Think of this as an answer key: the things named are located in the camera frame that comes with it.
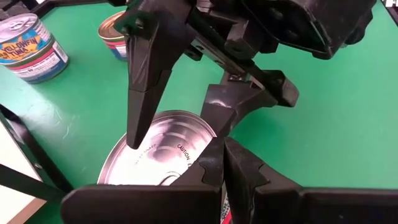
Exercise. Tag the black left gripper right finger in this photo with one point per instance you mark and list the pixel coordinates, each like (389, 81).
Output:
(311, 208)

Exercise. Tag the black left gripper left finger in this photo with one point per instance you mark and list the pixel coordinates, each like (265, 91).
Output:
(140, 205)

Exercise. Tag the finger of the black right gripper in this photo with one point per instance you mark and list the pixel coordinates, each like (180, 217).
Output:
(152, 56)
(236, 99)

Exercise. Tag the navy can with red stripe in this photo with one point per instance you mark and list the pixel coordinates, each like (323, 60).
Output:
(110, 31)
(43, 70)

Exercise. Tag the red albacore tuna can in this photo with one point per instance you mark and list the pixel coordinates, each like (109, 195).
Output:
(161, 146)

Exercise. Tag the blue yellowfin tuna can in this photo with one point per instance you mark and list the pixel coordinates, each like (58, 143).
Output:
(21, 40)

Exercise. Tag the green table mat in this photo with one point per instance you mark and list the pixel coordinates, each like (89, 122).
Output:
(326, 124)

